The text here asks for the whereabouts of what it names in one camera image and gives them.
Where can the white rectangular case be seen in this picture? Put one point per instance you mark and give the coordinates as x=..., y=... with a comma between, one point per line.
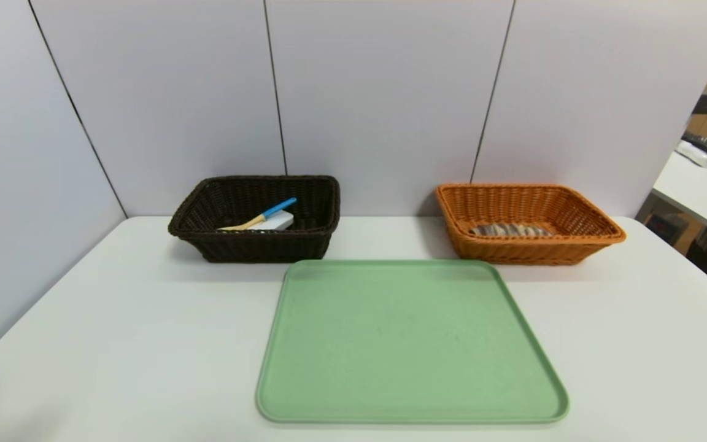
x=277, y=222

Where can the twisted purple swirl bread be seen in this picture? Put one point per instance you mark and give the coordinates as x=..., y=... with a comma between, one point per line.
x=510, y=230

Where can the dark brown wicker basket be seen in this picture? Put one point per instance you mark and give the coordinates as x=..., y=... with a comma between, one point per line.
x=255, y=245

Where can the orange wicker basket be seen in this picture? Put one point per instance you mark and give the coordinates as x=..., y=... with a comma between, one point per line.
x=531, y=248

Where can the light green plastic tray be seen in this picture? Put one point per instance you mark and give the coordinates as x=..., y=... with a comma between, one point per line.
x=402, y=344

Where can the white side table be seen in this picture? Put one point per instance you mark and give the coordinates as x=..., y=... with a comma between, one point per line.
x=703, y=196

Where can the black keyboard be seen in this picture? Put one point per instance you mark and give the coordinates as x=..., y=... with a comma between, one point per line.
x=700, y=142

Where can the dark grey monitor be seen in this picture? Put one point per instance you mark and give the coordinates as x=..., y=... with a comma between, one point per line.
x=704, y=103

